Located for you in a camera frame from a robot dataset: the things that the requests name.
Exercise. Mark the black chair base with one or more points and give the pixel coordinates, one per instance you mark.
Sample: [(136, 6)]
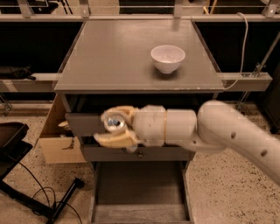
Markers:
[(13, 149)]

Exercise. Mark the grey bottom drawer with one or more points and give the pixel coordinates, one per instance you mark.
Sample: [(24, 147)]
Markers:
[(150, 192)]

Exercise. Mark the grey top drawer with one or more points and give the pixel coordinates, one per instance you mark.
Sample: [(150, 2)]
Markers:
[(84, 117)]

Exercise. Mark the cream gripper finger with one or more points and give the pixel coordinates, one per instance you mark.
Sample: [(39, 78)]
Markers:
[(126, 111), (115, 140)]

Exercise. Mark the open cardboard box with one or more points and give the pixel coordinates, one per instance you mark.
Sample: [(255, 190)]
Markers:
[(59, 146)]

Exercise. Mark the black bag on shelf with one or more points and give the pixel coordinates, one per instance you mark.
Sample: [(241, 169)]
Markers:
[(16, 73)]

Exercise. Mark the grey wooden drawer cabinet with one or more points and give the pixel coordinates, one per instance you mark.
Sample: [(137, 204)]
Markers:
[(135, 62)]

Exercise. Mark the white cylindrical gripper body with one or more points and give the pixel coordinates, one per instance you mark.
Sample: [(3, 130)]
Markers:
[(149, 124)]

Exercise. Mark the silver redbull can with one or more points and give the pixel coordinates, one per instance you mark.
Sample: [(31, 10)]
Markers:
[(114, 123)]

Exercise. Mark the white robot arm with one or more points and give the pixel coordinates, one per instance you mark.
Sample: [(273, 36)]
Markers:
[(213, 128)]

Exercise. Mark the round middle drawer knob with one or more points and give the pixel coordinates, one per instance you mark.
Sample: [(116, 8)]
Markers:
[(140, 155)]

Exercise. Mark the grey metal rail frame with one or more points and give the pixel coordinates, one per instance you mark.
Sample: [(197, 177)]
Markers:
[(29, 83)]

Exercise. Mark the grey middle drawer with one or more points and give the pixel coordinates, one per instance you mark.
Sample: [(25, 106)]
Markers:
[(92, 151)]

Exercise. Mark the white ceramic bowl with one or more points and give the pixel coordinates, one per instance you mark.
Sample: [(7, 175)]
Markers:
[(167, 58)]

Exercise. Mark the grey drawer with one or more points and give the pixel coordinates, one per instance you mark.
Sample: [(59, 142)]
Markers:
[(84, 117), (150, 192), (92, 151)]

